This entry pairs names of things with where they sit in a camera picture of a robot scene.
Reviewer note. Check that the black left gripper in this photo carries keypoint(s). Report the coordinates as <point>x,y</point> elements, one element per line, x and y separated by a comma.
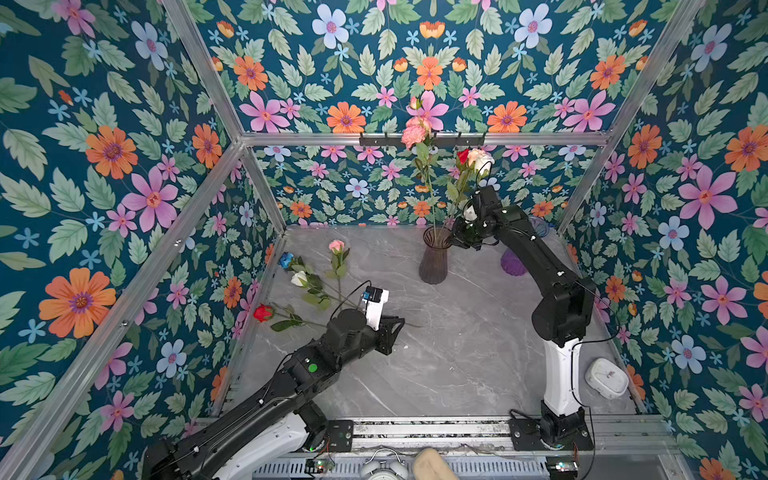
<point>386,341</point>

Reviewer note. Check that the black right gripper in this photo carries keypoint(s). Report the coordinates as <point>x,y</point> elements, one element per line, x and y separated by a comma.
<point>470,232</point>

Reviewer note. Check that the smoky brown ribbed glass vase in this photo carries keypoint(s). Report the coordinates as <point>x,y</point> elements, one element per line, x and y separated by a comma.
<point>433,268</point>

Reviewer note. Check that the white rose stem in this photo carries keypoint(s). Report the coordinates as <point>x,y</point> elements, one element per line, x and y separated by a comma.
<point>481,162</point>
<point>318,292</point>

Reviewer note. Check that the red rose stem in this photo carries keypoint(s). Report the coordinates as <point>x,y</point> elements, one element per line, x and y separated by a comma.
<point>456,187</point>
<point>281,319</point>

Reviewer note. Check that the pink peony flower stem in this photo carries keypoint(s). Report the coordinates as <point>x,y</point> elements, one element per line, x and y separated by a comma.
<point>418,137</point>

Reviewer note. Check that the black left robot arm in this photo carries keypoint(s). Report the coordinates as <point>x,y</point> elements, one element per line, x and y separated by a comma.
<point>303,375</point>

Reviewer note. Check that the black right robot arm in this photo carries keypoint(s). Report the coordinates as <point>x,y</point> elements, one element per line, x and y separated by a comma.
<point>560,319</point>

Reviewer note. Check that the purple ribbed glass vase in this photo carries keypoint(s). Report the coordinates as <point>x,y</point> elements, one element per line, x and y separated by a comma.
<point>510,262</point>

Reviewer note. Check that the small pink rose stem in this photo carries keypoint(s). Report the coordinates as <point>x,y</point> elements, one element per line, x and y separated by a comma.
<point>338,267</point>

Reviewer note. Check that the blue rose stem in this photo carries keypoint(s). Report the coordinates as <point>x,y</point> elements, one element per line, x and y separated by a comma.
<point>292,263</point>

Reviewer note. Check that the silver twin bell alarm clock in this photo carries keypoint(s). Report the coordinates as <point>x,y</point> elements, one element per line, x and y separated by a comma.
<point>384,464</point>

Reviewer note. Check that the beige sponge block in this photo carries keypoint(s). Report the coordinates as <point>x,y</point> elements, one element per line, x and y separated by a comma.
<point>430,465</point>

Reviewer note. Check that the white round timer device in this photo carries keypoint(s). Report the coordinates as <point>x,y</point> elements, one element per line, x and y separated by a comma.
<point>607,379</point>

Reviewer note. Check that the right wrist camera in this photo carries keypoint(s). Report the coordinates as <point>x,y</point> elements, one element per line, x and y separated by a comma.
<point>469,214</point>

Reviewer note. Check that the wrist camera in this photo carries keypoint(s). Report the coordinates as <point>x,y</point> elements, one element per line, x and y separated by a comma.
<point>469,214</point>
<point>374,299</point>

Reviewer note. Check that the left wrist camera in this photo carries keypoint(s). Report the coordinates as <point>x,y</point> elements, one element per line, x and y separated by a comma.
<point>374,299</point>

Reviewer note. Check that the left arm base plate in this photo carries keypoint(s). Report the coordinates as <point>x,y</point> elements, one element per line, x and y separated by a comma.
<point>333,436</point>

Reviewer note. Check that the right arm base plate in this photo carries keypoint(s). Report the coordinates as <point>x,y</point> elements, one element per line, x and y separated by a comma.
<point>550,432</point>

